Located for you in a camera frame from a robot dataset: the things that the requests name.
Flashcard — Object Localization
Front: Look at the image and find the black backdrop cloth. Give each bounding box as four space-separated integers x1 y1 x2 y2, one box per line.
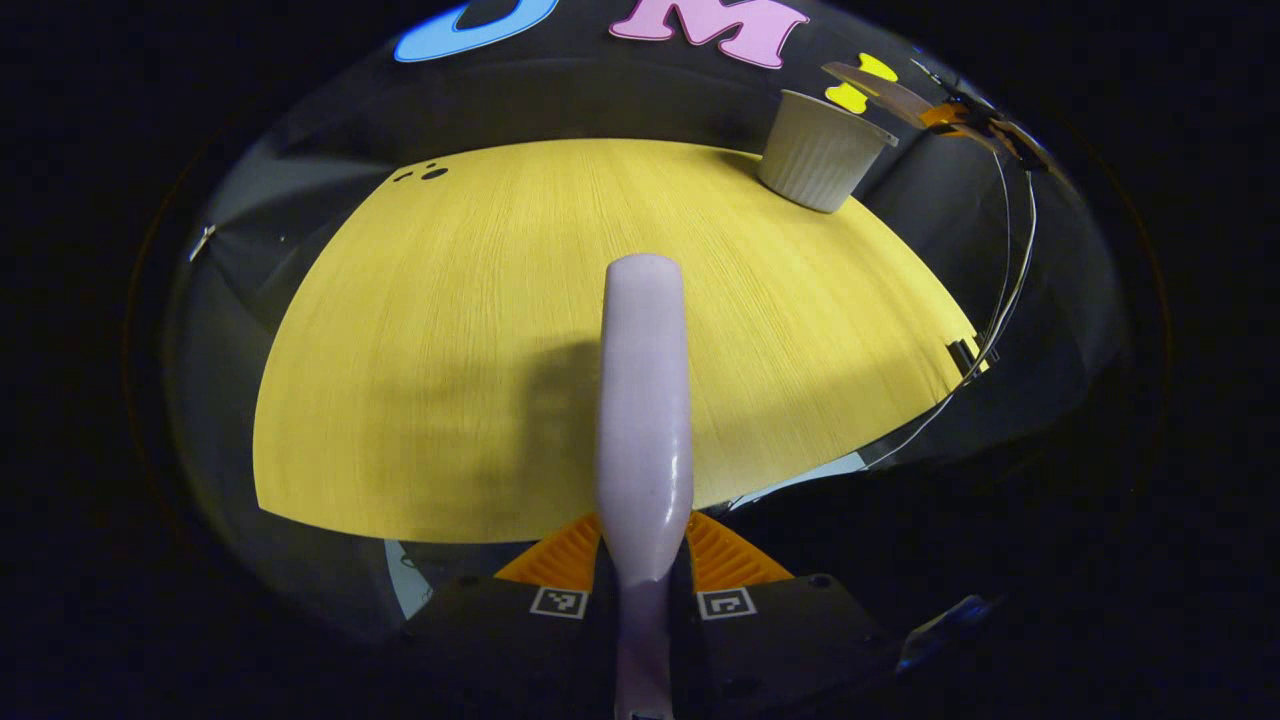
165 0 1131 641

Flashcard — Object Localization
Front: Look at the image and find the black desk edge bracket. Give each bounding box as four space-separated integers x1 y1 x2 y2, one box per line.
945 338 1001 379

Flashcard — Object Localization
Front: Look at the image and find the pink dustpan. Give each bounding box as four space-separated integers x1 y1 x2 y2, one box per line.
822 62 946 129

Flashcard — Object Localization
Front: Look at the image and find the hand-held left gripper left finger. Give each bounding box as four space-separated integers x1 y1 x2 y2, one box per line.
400 512 619 716

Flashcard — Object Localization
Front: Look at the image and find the thin white cable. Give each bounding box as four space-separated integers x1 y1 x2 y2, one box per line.
865 140 1039 471

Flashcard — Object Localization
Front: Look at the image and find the yellow wooden desktop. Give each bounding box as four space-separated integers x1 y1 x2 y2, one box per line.
252 138 991 546

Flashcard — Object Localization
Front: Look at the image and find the small pink broom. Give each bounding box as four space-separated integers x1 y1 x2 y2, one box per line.
597 254 695 720

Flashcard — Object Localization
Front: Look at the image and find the white ribbed garbage bin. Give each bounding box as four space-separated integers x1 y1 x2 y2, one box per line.
757 90 899 214

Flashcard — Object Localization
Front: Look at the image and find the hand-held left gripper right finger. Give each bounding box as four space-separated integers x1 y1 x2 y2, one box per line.
670 512 891 716

